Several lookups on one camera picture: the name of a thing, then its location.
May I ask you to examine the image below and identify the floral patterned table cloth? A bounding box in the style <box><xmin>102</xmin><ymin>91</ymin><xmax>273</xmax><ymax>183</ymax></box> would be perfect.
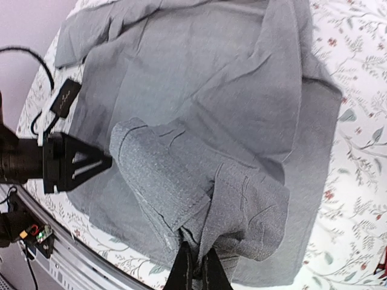
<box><xmin>17</xmin><ymin>1</ymin><xmax>386</xmax><ymax>289</ymax></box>

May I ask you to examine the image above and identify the aluminium front rail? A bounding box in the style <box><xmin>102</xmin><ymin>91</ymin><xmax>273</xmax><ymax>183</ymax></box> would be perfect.
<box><xmin>11</xmin><ymin>185</ymin><xmax>150</xmax><ymax>290</ymax></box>

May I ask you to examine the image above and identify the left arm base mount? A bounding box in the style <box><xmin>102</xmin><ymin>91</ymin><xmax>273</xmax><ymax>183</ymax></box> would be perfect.
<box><xmin>18</xmin><ymin>224</ymin><xmax>54</xmax><ymax>259</ymax></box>

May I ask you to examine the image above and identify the grey long sleeve shirt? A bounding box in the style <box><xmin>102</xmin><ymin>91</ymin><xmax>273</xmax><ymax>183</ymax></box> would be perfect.
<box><xmin>54</xmin><ymin>1</ymin><xmax>342</xmax><ymax>287</ymax></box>

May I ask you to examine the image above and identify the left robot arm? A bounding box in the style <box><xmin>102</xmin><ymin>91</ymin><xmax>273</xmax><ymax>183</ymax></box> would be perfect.
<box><xmin>1</xmin><ymin>114</ymin><xmax>112</xmax><ymax>194</ymax></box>

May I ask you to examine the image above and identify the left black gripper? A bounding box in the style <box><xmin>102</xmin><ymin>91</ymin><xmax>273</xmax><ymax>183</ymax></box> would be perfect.
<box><xmin>42</xmin><ymin>132</ymin><xmax>112</xmax><ymax>194</ymax></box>

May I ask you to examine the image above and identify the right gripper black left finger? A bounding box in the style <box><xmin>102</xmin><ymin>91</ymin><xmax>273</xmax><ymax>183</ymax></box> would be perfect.
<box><xmin>164</xmin><ymin>241</ymin><xmax>194</xmax><ymax>290</ymax></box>

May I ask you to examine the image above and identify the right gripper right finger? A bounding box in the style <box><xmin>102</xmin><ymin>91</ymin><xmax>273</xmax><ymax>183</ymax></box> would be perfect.
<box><xmin>202</xmin><ymin>248</ymin><xmax>232</xmax><ymax>290</ymax></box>

